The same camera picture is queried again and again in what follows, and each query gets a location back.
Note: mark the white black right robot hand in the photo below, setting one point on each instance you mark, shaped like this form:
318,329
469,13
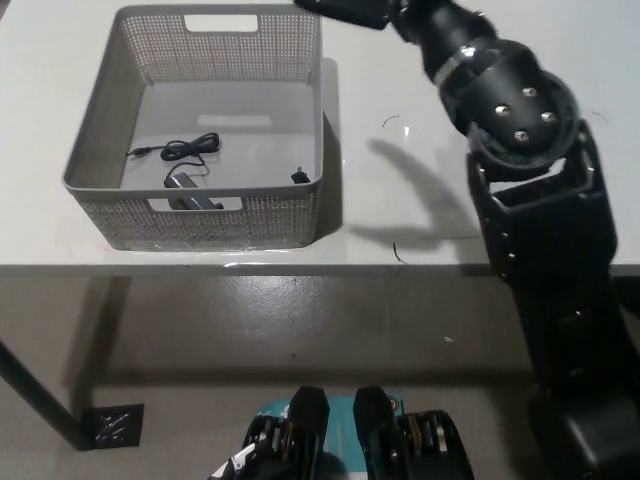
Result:
355,10

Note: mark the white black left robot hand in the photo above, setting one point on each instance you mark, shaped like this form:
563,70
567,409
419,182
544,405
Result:
237,462

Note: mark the black teal robot body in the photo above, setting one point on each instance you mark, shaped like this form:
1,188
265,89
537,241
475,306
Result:
310,430

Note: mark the dark metal table leg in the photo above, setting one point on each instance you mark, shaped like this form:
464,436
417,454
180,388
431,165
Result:
45,395

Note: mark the grey perforated plastic basket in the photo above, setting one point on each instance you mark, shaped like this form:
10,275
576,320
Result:
260,220

